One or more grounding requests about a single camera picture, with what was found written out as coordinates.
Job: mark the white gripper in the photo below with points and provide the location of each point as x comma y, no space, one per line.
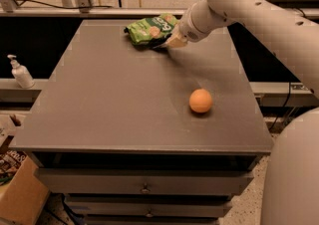
187,29

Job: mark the top drawer knob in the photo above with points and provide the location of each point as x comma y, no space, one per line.
145,189

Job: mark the green rice chip bag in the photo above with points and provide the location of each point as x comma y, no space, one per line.
151,31

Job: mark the orange fruit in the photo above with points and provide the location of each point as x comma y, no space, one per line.
200,101

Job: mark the white pump dispenser bottle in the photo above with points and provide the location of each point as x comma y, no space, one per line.
21,73

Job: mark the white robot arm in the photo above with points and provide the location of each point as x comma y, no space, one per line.
291,187

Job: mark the grey drawer cabinet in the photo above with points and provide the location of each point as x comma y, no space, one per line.
113,118

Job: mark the blue rxbar blueberry wrapper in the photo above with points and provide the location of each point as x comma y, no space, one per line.
160,46

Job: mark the cardboard box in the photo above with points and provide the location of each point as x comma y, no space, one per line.
22,195

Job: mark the drawer knob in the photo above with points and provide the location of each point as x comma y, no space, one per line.
145,189
149,214

